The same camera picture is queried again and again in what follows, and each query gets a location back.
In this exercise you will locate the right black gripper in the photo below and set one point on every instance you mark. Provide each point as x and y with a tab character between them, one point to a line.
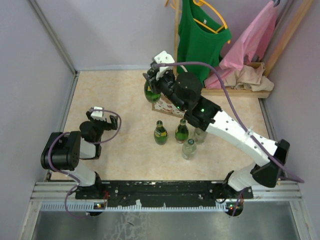
152	75

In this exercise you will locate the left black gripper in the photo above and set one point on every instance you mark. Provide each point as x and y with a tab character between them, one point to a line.
113	119

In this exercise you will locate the dark green bottle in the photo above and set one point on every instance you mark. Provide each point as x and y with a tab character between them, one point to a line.
149	95

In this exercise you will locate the green bottle yellow label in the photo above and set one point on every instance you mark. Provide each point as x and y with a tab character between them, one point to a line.
160	133

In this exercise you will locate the green bottle red label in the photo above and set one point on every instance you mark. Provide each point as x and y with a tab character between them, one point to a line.
182	131

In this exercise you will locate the clear bottle green cap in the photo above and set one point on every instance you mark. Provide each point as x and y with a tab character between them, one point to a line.
199	136

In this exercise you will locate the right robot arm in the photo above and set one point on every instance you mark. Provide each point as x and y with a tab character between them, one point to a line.
268	155

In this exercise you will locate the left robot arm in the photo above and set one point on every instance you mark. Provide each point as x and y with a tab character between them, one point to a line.
64	152

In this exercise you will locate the patterned canvas tote bag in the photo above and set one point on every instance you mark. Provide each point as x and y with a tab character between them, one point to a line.
165	106

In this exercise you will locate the green tank top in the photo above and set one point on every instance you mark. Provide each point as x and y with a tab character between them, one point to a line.
196	42

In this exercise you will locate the beige crumpled cloth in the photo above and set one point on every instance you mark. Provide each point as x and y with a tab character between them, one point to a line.
250	77

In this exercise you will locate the pink shirt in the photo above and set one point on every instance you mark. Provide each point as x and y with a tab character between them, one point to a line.
253	42

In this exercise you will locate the wooden clothes rack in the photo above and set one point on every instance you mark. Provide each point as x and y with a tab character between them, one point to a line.
299	15

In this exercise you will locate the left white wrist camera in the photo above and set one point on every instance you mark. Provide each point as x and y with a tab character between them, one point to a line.
97	113

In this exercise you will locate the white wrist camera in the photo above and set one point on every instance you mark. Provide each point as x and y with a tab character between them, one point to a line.
97	113
159	63

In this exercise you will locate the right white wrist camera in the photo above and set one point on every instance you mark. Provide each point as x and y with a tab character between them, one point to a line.
159	63

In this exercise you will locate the white cable duct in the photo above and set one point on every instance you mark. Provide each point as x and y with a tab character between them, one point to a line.
96	207

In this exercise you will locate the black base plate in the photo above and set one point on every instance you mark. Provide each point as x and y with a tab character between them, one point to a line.
156	194

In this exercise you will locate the aluminium frame rail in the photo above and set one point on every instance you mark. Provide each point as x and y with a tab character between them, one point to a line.
285	191

